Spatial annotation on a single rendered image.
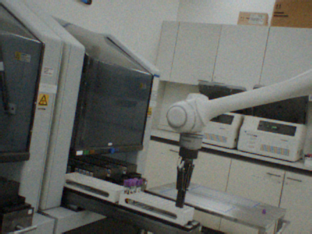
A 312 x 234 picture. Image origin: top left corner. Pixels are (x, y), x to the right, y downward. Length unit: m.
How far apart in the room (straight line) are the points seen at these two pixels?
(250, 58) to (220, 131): 0.85
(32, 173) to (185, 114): 0.66
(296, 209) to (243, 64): 1.54
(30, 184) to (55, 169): 0.14
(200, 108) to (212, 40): 3.05
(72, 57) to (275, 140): 2.51
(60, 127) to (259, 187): 2.52
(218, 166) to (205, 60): 1.20
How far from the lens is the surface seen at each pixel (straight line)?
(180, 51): 4.41
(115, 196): 1.61
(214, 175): 3.89
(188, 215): 1.50
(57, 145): 1.62
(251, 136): 3.76
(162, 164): 4.10
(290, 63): 4.04
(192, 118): 1.25
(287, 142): 3.71
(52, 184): 1.66
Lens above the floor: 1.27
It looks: 3 degrees down
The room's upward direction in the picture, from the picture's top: 10 degrees clockwise
